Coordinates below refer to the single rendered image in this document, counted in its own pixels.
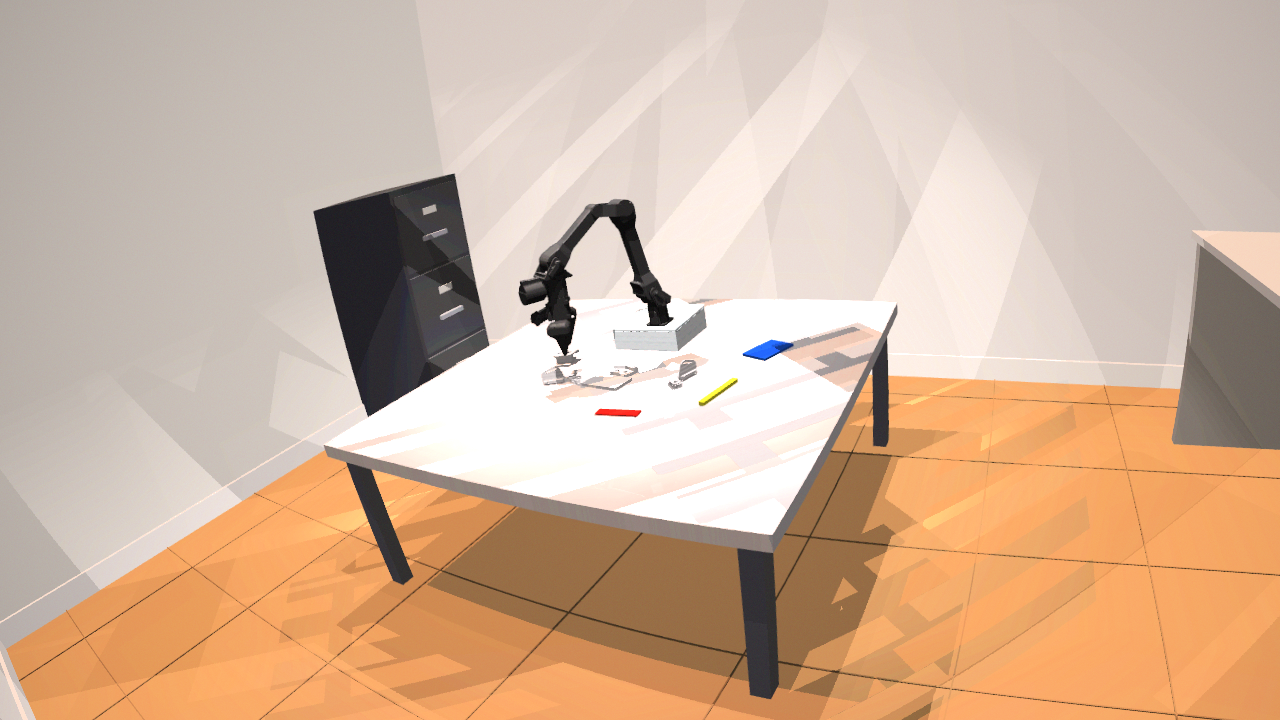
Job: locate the yellow flat bar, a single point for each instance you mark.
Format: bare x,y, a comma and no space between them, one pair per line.
718,391

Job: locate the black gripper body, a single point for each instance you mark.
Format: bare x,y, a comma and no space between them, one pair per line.
561,313

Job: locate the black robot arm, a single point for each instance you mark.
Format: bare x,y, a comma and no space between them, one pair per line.
555,258

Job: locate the blue flat rectangular plate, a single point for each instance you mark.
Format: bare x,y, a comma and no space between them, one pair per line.
768,349

